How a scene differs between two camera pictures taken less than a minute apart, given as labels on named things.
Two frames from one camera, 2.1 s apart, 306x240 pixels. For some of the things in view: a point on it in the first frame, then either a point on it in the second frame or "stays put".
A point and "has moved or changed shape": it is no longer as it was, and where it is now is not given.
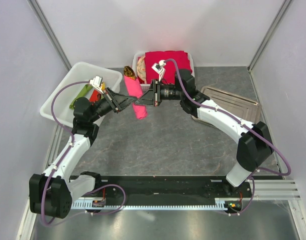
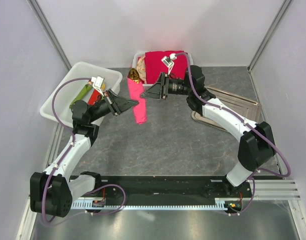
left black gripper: (122, 101) stays put
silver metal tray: (242, 107) stays put
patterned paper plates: (141, 69) stays put
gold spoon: (128, 72) has moved or changed shape
